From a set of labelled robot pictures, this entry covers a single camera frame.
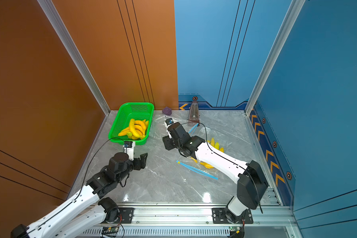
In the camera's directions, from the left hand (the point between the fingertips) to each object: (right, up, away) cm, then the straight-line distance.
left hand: (141, 151), depth 79 cm
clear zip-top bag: (+5, +15, +30) cm, 34 cm away
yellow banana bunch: (-9, +11, +20) cm, 25 cm away
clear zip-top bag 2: (+30, -10, +11) cm, 33 cm away
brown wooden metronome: (+30, +21, +27) cm, 45 cm away
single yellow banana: (-10, +11, +18) cm, 23 cm away
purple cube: (+10, +25, +37) cm, 45 cm away
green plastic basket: (-21, +25, +36) cm, 49 cm away
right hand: (+13, +8, +1) cm, 16 cm away
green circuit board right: (+48, -37, -7) cm, 61 cm away
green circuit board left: (-13, -37, -7) cm, 39 cm away
